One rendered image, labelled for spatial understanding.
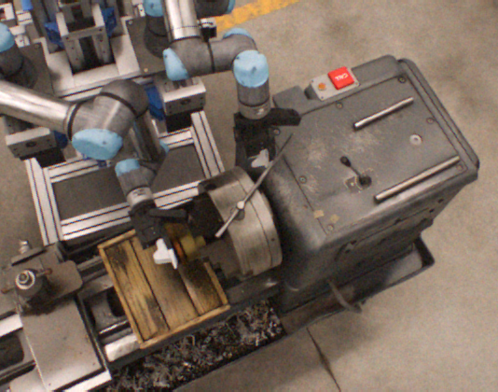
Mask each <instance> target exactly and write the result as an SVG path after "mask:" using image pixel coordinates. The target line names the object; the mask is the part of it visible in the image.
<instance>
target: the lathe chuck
mask: <svg viewBox="0 0 498 392"><path fill-rule="evenodd" d="M210 183H211V184H214V185H215V186H216V189H215V190H213V191H211V190H209V191H208V197H209V199H210V202H211V205H212V208H213V211H214V216H215V218H216V221H217V224H218V226H219V228H220V229H221V228H222V226H223V225H224V224H225V222H226V221H227V220H228V218H229V217H230V215H231V211H232V210H233V209H234V208H235V207H236V204H237V202H238V201H242V200H243V198H244V197H245V196H246V195H247V194H246V193H245V191H244V189H243V188H242V186H241V184H240V183H239V181H238V180H237V178H236V177H235V176H234V175H232V174H231V173H230V172H229V171H226V172H224V173H221V174H219V175H213V176H211V177H208V178H207V179H205V180H202V181H201V182H199V183H198V186H197V189H198V194H202V193H203V192H205V190H204V187H207V185H208V184H210ZM243 212H244V216H243V217H242V218H239V219H237V218H233V219H232V221H231V222H230V223H229V224H228V227H227V229H226V230H225V231H224V232H223V235H224V237H222V238H224V239H225V240H226V243H227V244H228V249H229V251H230V253H231V255H232V257H233V258H234V259H235V260H236V262H237V264H238V266H239V268H240V270H241V272H242V274H246V273H247V272H248V271H249V270H251V274H250V275H249V276H247V277H242V276H241V274H238V275H236V276H235V277H237V278H238V279H239V280H240V281H244V280H247V279H249V278H250V277H254V276H256V275H258V274H260V273H263V272H265V271H267V270H269V269H270V265H271V260H270V248H269V244H268V241H267V238H266V236H265V233H264V231H263V229H262V226H261V224H260V221H259V219H258V217H257V215H256V212H255V210H254V208H253V206H252V205H251V203H250V201H249V200H248V202H247V203H246V204H245V207H244V209H243ZM222 238H218V239H216V240H215V241H218V240H220V239H222Z"/></svg>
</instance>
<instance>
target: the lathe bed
mask: <svg viewBox="0 0 498 392"><path fill-rule="evenodd" d="M77 266H78V269H79V270H80V275H81V278H82V280H83V282H84V283H85V286H84V287H83V292H82V291H80V292H79V294H80V296H81V298H82V300H83V303H84V307H85V309H86V311H88V310H89V309H88V308H90V317H92V318H93V319H91V318H90V322H91V324H92V326H93V328H94V329H95V333H96V335H97V338H98V340H99V343H100V344H101V345H102V346H103V347H104V352H105V355H106V357H107V359H108V361H109V362H107V363H108V366H109V368H110V371H114V370H116V369H118V368H120V367H122V366H124V365H126V364H128V363H130V362H132V361H134V360H136V359H138V358H141V357H144V356H146V355H147V354H149V353H151V352H153V351H157V350H159V349H161V348H162V347H164V346H166V345H168V344H170V343H173V342H175V341H177V340H181V339H183V338H185V337H186V336H188V335H190V334H192V333H194V332H195V331H198V330H200V329H203V328H205V327H209V326H211V325H212V324H213V323H215V322H218V321H220V320H222V319H224V318H226V317H228V316H230V315H232V314H234V313H237V312H240V311H242V310H244V309H246V308H248V307H249V306H251V305H253V304H256V303H258V302H260V301H263V300H265V299H266V298H267V297H269V296H271V295H273V294H278V293H279V290H278V286H279V284H281V283H282V282H283V281H284V280H285V277H284V275H283V273H282V271H281V269H280V267H279V266H277V267H275V266H274V267H272V268H270V269H269V270H267V271H265V272H263V273H260V274H258V275H256V276H254V277H250V278H249V279H247V280H244V281H240V280H239V279H238V278H237V277H235V276H234V277H230V278H229V279H227V278H226V276H225V274H224V272H223V270H222V268H221V267H219V268H216V269H215V270H213V272H215V275H217V277H216V278H217V280H218V282H219V284H220V286H221V287H222V285H223V287H224V288H223V287H222V289H223V290H224V293H225V295H227V299H228V303H229V308H230V309H229V310H228V311H226V312H222V313H220V314H218V315H215V316H213V317H212V318H210V319H207V320H205V321H203V322H201V323H200V324H199V325H197V326H194V327H192V328H189V329H186V330H184V331H182V332H180V333H178V334H177V335H174V336H172V337H171V338H169V339H165V340H163V341H161V342H159V343H156V344H154V345H152V346H150V347H148V348H146V350H144V349H143V350H142V349H141V347H140V345H139V343H138V341H137V339H136V336H135V334H134V333H131V334H130V333H127V332H133V330H132V328H131V324H130V322H129V319H128V317H127V315H126V312H125V310H124V308H123V306H122V303H121V301H120V300H119V296H118V294H117V292H116V289H115V287H114V285H113V283H112V281H111V278H110V276H109V274H108V271H107V269H106V266H105V264H104V260H103V258H102V255H100V256H98V257H96V258H93V259H91V260H88V261H86V262H84V263H82V264H79V265H77ZM106 273H107V275H106ZM98 275H100V276H99V278H98ZM104 275H105V277H104ZM107 278H108V279H107ZM104 279H105V280H106V281H105V280H104ZM86 280H88V282H87V281H86ZM93 280H94V282H93ZM106 282H107V283H106ZM86 283H87V284H86ZM94 283H95V284H94ZM99 283H100V284H99ZM104 283H105V284H104ZM106 284H107V286H105V285H106ZM224 284H225V285H224ZM226 289H227V290H226ZM225 290H226V291H225ZM95 291H96V292H95ZM230 292H231V293H230ZM115 293H116V294H117V295H115ZM232 293H233V294H232ZM100 295H101V296H100ZM102 295H103V296H102ZM111 296H112V297H111ZM230 296H231V297H232V298H231V297H230ZM84 297H85V298H84ZM94 297H95V298H94ZM110 298H111V299H110ZM86 301H87V302H86ZM92 301H93V302H92ZM111 302H113V303H112V304H111ZM94 305H95V306H94ZM112 305H114V306H112ZM92 308H93V309H92ZM96 308H97V309H96ZM107 308H109V309H110V310H112V311H110V310H109V309H107ZM104 309H105V310H104ZM95 310H96V311H95ZM110 312H112V313H110ZM103 313H104V314H105V315H103ZM110 314H111V315H110ZM109 315H110V316H111V317H110V316H109ZM112 316H113V317H112ZM117 316H119V317H122V318H119V319H118V318H117ZM97 317H99V318H97ZM104 317H105V318H104ZM108 318H109V319H108ZM110 319H111V320H110ZM113 319H114V320H113ZM115 319H116V320H115ZM103 321H105V323H104V322H103ZM109 322H110V323H109ZM123 322H124V323H123ZM107 323H108V324H107ZM112 323H113V324H112ZM96 326H97V327H96ZM129 329H131V330H130V331H129ZM121 331H122V332H121ZM125 332H126V333H125ZM121 333H122V334H123V333H124V334H123V335H122V334H121ZM120 334H121V335H120ZM126 334H127V335H126ZM118 335H119V338H118ZM126 336H128V337H130V336H131V337H130V338H131V340H130V338H128V337H126ZM17 338H18V339H17ZM122 338H123V339H124V340H125V339H126V340H125V343H124V340H122ZM15 341H16V342H15ZM132 341H133V342H132ZM15 343H16V345H15V347H13V346H14V345H13V344H15ZM117 343H118V344H117ZM123 343H124V345H123ZM130 343H131V344H130ZM9 344H10V345H9ZM127 346H128V348H127ZM133 347H134V348H133ZM136 347H137V348H136ZM1 348H3V349H4V348H6V350H5V349H4V350H0V363H2V364H0V365H2V366H3V367H2V366H1V367H2V368H1V367H0V392H9V391H8V388H9V387H10V384H11V382H12V381H13V379H17V378H19V377H21V376H23V375H24V374H26V373H28V372H30V371H33V370H34V368H35V365H36V363H35V359H34V357H33V354H32V351H31V348H30V344H29V342H28V340H27V337H26V334H25V331H24V329H23V327H22V324H21V320H20V318H19V316H18V315H16V314H14V315H9V316H7V317H5V318H3V319H1V320H0V349H1ZM19 348H20V350H19ZM7 349H8V352H7ZM119 349H120V351H118V350H119ZM121 350H122V351H121ZM12 351H13V352H12ZM109 351H110V352H109ZM106 352H107V353H106ZM120 352H121V353H120ZM12 359H13V360H15V361H9V360H12ZM3 363H4V364H3ZM9 364H10V365H11V366H9Z"/></svg>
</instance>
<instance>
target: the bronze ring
mask: <svg viewBox="0 0 498 392"><path fill-rule="evenodd" d="M170 244H171V246H172V249H173V253H174V254H175V256H176V258H177V262H178V264H181V263H184V262H186V260H188V261H191V260H193V259H196V258H198V259H200V258H201V254H200V251H199V249H201V248H203V247H206V246H207V244H206V242H205V240H204V238H203V236H202V235H201V236H198V237H196V238H193V237H192V235H191V233H190V232H189V230H187V231H186V232H184V233H182V234H179V235H177V238H172V239H171V240H170Z"/></svg>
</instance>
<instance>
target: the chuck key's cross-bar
mask: <svg viewBox="0 0 498 392"><path fill-rule="evenodd" d="M294 137H296V135H295V134H294V133H292V134H291V135H290V136H289V137H288V139H287V141H286V142H285V143H284V145H283V146H282V148H281V149H280V151H279V152H278V153H277V155H276V156H275V159H274V160H273V162H272V163H271V165H270V166H269V167H267V169H266V170H265V172H264V173H263V174H262V175H261V176H260V177H259V179H258V180H257V181H256V182H255V184H254V185H253V186H252V187H251V189H250V190H249V193H248V194H247V195H246V196H245V197H244V198H243V200H242V201H243V202H244V203H247V202H248V200H249V198H250V196H252V195H253V193H254V192H255V191H256V189H257V188H258V186H259V185H260V184H261V182H262V181H263V179H264V178H265V177H266V175H268V174H269V172H270V169H271V168H272V167H273V165H274V164H275V163H276V161H277V160H279V158H280V157H281V156H282V155H283V154H284V152H285V151H286V149H287V148H288V147H289V144H290V143H291V141H292V140H293V139H294ZM239 212H240V211H239V210H238V209H237V208H236V209H235V210H234V211H233V213H232V214H231V215H230V217H229V218H228V220H227V221H226V222H225V224H224V225H223V226H222V228H221V229H220V230H219V231H218V233H217V234H216V235H215V237H216V238H220V236H221V235H222V234H223V232H224V231H225V230H226V229H227V227H228V224H229V223H230V222H231V221H232V219H233V218H235V217H236V216H237V215H238V213H239Z"/></svg>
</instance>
